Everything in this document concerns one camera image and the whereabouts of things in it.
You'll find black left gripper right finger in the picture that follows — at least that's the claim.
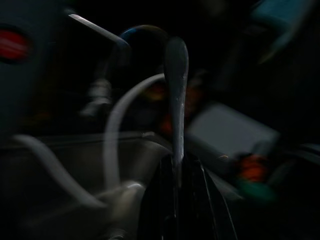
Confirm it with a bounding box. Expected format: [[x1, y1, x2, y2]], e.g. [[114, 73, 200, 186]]
[[180, 153, 238, 240]]

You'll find teal rectangular item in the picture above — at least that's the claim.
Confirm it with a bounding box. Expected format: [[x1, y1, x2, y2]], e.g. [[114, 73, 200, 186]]
[[249, 0, 317, 65]]

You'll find grey utensil handle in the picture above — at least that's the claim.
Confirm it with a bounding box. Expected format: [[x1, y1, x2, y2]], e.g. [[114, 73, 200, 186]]
[[163, 36, 190, 172]]

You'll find orange and green item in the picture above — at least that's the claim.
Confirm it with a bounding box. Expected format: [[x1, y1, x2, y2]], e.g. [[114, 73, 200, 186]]
[[234, 152, 277, 202]]

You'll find grey container with red label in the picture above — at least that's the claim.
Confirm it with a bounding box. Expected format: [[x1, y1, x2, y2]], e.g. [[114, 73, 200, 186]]
[[0, 0, 66, 137]]

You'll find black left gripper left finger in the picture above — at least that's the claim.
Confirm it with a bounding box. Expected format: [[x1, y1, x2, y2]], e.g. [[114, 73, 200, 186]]
[[139, 154, 179, 240]]

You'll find dark blue round rim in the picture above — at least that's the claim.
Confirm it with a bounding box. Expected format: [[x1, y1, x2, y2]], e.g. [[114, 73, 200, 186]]
[[117, 24, 169, 42]]

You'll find grey rectangular box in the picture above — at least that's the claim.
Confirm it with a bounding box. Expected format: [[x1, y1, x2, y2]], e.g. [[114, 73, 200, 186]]
[[186, 102, 280, 162]]

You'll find white hose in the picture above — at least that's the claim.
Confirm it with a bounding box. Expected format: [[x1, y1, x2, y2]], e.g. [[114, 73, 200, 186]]
[[11, 134, 110, 210], [103, 73, 166, 190]]

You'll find chrome kitchen faucet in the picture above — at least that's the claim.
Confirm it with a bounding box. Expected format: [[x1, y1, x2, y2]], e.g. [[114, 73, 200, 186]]
[[67, 13, 133, 120]]

